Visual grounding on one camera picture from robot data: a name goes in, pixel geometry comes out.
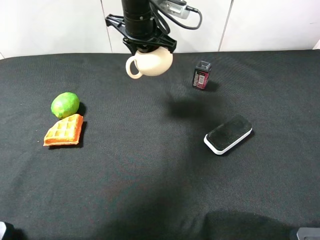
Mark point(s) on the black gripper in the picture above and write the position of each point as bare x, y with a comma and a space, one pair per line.
143, 35

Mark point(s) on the beige ceramic teapot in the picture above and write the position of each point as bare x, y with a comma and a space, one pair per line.
150, 64

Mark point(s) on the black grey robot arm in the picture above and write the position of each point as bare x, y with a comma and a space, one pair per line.
137, 9

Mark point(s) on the small black red box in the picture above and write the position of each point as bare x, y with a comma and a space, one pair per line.
201, 75

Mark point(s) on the green lime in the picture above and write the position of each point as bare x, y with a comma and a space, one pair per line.
65, 105

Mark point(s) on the orange waffle toy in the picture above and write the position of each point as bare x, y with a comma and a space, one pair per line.
64, 132

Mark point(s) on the black white board eraser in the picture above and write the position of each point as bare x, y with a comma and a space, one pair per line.
227, 135

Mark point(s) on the black table cloth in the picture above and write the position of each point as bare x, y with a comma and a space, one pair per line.
141, 169

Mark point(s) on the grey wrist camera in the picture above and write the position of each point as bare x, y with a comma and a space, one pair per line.
177, 8

